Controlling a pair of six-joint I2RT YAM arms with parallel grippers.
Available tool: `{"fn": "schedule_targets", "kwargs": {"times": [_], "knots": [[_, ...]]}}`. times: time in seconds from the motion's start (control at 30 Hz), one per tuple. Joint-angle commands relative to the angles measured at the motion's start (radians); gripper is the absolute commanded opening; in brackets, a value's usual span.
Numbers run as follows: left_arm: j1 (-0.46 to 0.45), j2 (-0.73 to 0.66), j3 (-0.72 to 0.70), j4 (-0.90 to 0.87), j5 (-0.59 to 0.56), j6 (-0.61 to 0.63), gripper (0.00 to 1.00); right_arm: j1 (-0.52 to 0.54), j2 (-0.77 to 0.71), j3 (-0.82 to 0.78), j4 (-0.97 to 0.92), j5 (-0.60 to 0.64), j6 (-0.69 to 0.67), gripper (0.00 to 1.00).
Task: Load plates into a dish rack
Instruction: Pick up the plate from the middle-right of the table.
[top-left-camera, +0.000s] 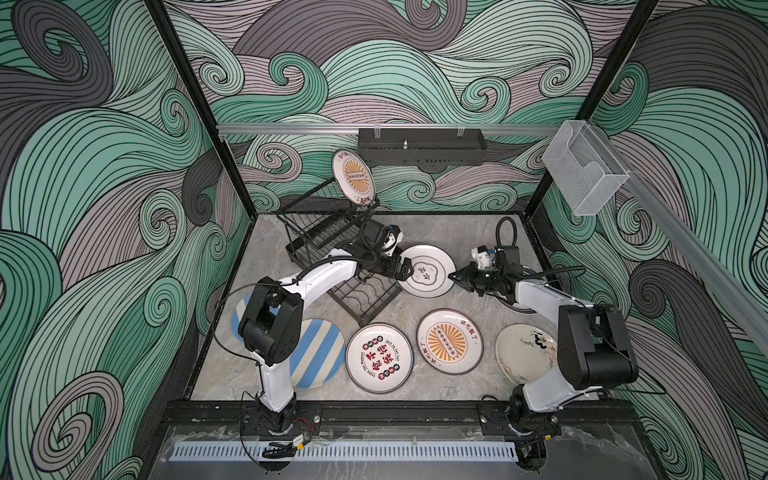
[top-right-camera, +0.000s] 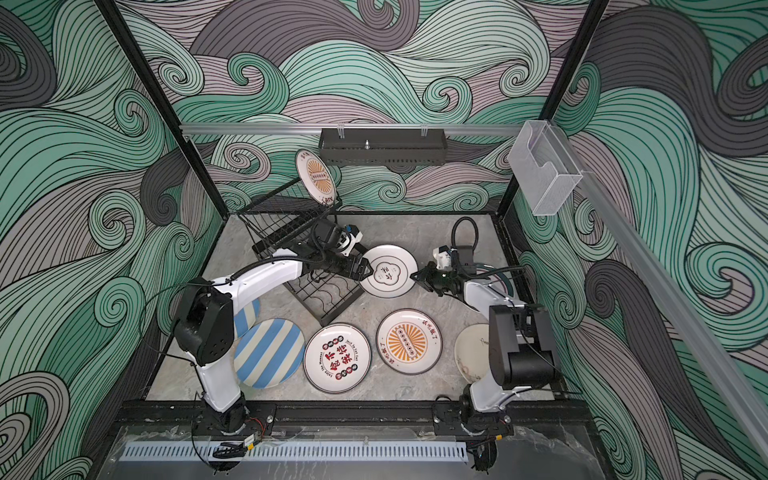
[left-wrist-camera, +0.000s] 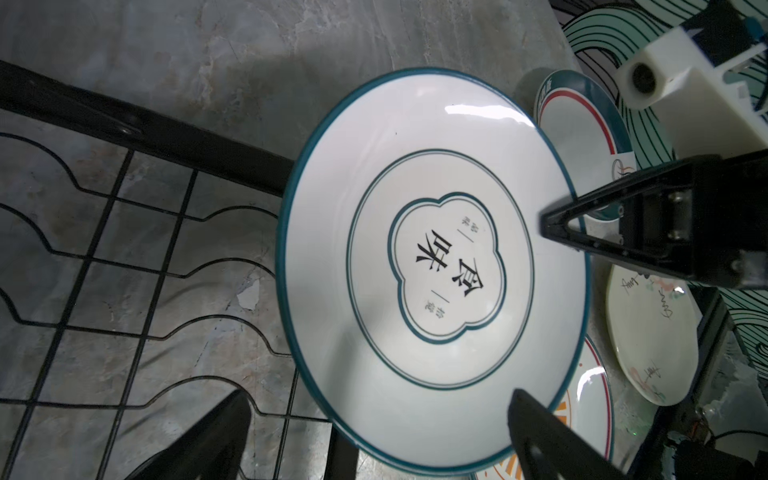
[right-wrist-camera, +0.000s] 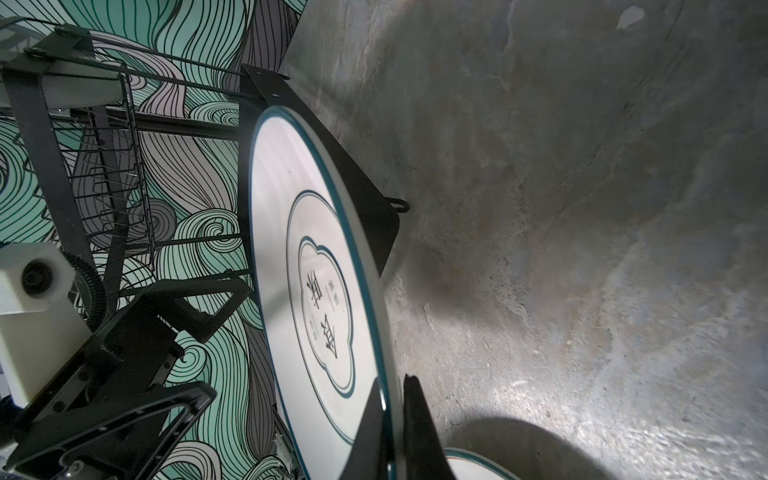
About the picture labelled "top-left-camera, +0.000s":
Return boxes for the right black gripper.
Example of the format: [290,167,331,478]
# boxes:
[448,262,502,295]

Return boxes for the white plate black motif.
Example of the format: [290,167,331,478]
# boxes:
[399,245,456,299]

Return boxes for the black wire dish rack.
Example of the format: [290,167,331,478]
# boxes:
[277,178,413,327]

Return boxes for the orange sunburst plate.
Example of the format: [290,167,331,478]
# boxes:
[332,149,376,206]
[416,309,484,376]

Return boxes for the green red rimmed plate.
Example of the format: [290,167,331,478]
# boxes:
[490,266,536,315]

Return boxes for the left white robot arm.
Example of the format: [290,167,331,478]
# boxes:
[238,219,413,433]

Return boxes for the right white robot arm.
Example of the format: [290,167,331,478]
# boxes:
[448,216,640,437]

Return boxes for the white plate red characters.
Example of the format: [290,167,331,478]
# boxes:
[345,323,414,394]

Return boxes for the cream plate with drawing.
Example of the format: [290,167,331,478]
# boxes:
[495,324,557,385]

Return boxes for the blue striped plate near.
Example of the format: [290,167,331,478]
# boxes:
[289,318,346,390]

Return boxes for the blue striped plate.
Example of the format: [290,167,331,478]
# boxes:
[289,318,346,390]
[231,293,252,343]

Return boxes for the black perforated metal tray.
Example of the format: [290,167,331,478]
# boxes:
[357,127,488,167]

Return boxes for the clear plastic holder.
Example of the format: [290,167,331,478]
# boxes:
[542,120,629,217]

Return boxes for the blue striped plate far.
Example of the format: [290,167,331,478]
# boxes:
[231,293,252,343]

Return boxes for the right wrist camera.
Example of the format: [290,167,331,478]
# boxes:
[471,245,495,271]

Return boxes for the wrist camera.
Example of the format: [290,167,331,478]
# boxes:
[471,245,495,271]
[381,225,403,256]

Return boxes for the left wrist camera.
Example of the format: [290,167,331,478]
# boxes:
[381,225,403,256]

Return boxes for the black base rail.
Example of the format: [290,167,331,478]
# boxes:
[161,398,638,438]

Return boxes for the white slotted cable duct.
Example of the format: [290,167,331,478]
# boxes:
[169,440,518,463]

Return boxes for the aluminium rail back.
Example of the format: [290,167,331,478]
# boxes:
[216,122,560,137]

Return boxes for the aluminium rail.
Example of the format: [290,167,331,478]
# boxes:
[595,127,767,353]
[216,122,560,137]

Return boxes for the aluminium rail right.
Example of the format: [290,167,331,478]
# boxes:
[595,127,767,353]

